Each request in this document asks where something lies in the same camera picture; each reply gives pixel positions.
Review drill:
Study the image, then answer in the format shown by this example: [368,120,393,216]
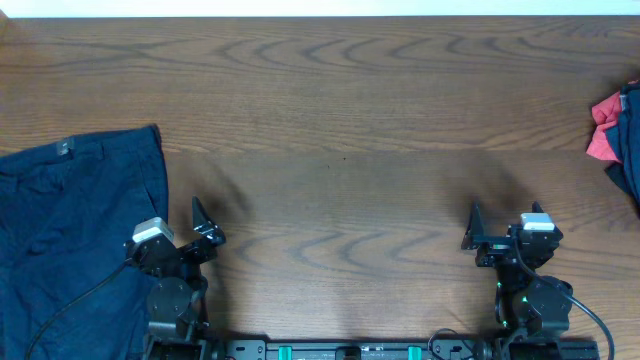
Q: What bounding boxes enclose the navy blue shorts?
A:
[1,126,168,359]

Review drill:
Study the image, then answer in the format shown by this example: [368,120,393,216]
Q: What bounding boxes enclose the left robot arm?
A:
[124,196,226,360]

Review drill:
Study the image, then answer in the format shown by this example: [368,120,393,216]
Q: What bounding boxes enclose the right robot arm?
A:
[461,203,573,359]

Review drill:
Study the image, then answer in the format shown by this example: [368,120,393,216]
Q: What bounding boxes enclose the dark blue garment pile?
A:
[605,83,639,209]

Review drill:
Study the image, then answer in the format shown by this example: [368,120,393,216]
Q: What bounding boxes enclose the red garment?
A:
[586,92,622,163]

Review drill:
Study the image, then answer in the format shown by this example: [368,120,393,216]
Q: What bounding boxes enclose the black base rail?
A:
[225,337,600,360]

